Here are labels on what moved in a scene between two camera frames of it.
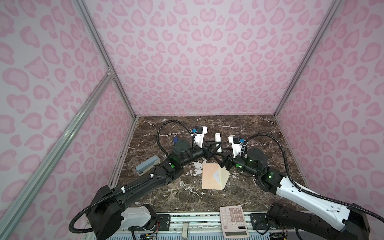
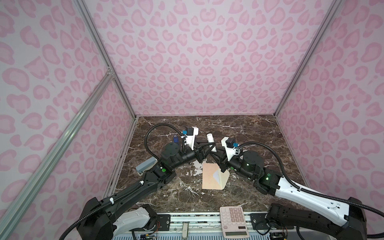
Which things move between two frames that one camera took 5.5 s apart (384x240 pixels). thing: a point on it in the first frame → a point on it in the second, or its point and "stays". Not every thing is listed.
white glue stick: (217, 136) → (210, 139)
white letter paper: (215, 175) stays
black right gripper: (225, 162) stays
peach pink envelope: (214, 177) stays
